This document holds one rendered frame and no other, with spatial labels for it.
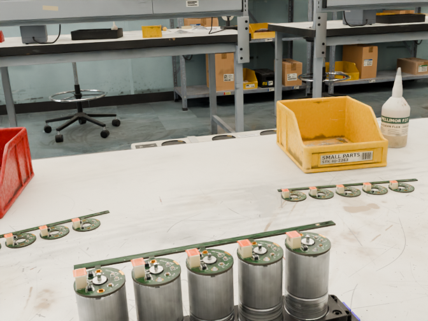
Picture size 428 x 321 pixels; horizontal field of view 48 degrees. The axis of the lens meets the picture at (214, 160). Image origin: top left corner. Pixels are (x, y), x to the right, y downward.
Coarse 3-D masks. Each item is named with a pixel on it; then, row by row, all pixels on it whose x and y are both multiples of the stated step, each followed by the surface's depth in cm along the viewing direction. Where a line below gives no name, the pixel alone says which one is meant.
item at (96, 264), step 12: (288, 228) 28; (300, 228) 28; (312, 228) 28; (216, 240) 27; (228, 240) 27; (252, 240) 27; (156, 252) 26; (168, 252) 26; (180, 252) 26; (84, 264) 25; (96, 264) 25; (108, 264) 25
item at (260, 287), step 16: (240, 272) 26; (256, 272) 25; (272, 272) 25; (240, 288) 26; (256, 288) 25; (272, 288) 25; (240, 304) 26; (256, 304) 25; (272, 304) 26; (240, 320) 27; (256, 320) 26; (272, 320) 26
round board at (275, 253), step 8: (256, 240) 27; (264, 240) 27; (272, 248) 26; (280, 248) 26; (240, 256) 25; (256, 256) 25; (264, 256) 25; (272, 256) 25; (280, 256) 25; (256, 264) 25; (264, 264) 25
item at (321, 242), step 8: (304, 232) 28; (312, 232) 28; (320, 240) 27; (328, 240) 27; (288, 248) 26; (296, 248) 26; (304, 248) 26; (312, 248) 26; (320, 248) 26; (328, 248) 26
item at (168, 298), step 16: (160, 272) 24; (144, 288) 23; (160, 288) 23; (176, 288) 24; (144, 304) 24; (160, 304) 24; (176, 304) 24; (144, 320) 24; (160, 320) 24; (176, 320) 24
